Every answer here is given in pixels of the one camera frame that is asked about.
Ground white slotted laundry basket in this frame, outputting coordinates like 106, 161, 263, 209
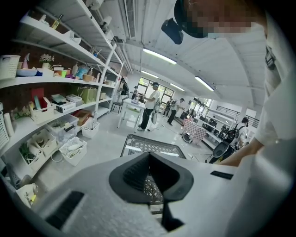
0, 55, 21, 81

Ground person's left forearm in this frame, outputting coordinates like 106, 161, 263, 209
217, 137, 265, 167

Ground white paper roll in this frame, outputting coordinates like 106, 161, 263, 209
3, 112, 15, 137

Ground clear plastic storage box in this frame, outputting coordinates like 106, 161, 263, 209
47, 113, 80, 142

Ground person's white shirt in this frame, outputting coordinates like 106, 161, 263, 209
228, 13, 296, 162

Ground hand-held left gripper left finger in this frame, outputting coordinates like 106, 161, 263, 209
109, 152, 151, 205

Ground white work table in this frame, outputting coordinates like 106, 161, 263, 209
117, 98, 147, 130

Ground grey lattice container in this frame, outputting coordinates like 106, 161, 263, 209
120, 133, 187, 210

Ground black chair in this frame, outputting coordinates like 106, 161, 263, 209
111, 100, 123, 115

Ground brown cardboard box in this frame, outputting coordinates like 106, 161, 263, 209
71, 109, 93, 127

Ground white ceiling air conditioner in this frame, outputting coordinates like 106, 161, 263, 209
123, 0, 137, 39

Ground yellow oil bottle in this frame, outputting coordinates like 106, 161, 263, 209
51, 14, 64, 31

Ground stack of books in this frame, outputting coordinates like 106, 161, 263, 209
66, 94, 83, 104

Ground blue shallow basin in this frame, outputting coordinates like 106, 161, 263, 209
16, 68, 38, 77

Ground green paper bag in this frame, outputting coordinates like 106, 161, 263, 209
78, 86, 99, 104

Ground white shelving unit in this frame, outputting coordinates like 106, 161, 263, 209
0, 0, 126, 186

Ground potted white flowers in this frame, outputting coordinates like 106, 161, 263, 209
39, 53, 55, 70

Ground long ceiling light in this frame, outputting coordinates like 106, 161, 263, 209
169, 82, 185, 92
194, 75, 216, 92
142, 47, 178, 65
141, 70, 160, 80

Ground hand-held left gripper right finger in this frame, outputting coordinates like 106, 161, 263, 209
148, 152, 194, 232

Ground small white storage basket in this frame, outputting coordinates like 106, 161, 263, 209
29, 101, 56, 125

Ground white tote bag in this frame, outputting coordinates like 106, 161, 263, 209
15, 183, 39, 209

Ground black head camera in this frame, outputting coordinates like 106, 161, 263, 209
161, 18, 185, 45

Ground red checkered tablecloth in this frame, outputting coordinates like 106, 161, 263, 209
182, 118, 208, 142

